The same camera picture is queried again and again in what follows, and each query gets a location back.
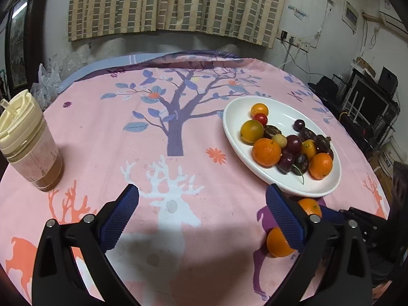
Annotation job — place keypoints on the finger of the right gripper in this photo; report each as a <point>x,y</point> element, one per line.
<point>331,214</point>

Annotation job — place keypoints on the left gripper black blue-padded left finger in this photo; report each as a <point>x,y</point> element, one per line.
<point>56,279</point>

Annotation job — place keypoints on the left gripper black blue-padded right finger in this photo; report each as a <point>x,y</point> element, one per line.
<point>332,267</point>

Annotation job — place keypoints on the orange mandarin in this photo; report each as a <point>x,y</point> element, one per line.
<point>320,166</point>

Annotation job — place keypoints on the dark wrinkled fruit back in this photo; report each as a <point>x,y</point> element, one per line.
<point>322,143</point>

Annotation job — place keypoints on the dark wrinkled fruit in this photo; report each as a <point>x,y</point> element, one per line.
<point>307,134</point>
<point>322,143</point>

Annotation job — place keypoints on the dark red plum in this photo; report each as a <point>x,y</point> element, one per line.
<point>293,145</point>
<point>331,154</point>

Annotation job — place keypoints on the dark wrinkled fruit front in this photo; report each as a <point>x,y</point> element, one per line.
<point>307,134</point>

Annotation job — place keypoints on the large orange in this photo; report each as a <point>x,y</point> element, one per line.
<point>266,152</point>

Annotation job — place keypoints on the small tan longan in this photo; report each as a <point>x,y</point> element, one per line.
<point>280,140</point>

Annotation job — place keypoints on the greenish yellow orange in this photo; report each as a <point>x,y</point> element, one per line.
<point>251,131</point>

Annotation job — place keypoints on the red cherry tomato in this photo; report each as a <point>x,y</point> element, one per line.
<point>261,118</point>

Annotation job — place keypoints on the small orange kumquat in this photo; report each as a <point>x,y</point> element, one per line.
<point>259,108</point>

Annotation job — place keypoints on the large brown passion fruit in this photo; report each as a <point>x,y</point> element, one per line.
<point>270,131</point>

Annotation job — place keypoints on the orange top back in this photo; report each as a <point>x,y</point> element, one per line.
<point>310,206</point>

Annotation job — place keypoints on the white plastic bucket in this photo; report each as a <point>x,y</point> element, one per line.
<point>389,154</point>

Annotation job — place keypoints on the black equipment shelf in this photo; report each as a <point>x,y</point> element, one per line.
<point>363,106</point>

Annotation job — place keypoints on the white oval plate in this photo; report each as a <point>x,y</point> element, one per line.
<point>282,116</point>

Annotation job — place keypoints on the cream-lidded drink cup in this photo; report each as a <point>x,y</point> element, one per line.
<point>27,143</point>

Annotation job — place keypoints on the pink deer-print tablecloth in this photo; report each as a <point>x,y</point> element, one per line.
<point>196,235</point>

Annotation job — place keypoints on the clear plastic bag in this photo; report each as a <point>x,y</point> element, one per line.
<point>45,91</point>

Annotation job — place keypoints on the white air conditioner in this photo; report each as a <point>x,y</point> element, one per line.
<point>391,19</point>

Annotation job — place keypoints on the striped beige curtain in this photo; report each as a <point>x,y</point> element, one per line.
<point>254,21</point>

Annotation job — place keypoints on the dark framed picture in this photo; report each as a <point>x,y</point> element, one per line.
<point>20,64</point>

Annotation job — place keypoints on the wall power strip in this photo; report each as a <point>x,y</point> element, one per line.
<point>298,42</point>

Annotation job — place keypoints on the wall electrical panel box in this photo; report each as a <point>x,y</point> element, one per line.
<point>350,16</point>

